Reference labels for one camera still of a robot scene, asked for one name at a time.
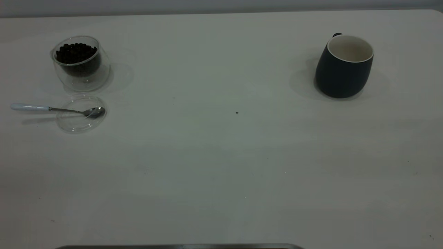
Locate dark grey mug white inside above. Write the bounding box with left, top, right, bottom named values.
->
left=314, top=33, right=374, bottom=99

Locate clear double-wall glass cup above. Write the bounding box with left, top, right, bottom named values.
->
left=50, top=35, right=111, bottom=92

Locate clear round glass dish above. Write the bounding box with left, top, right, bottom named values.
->
left=56, top=94, right=108, bottom=134

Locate metal spoon light blue handle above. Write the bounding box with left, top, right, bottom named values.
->
left=10, top=103, right=106, bottom=119

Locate pile of dark coffee beans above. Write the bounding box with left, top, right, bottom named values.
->
left=55, top=43, right=101, bottom=77

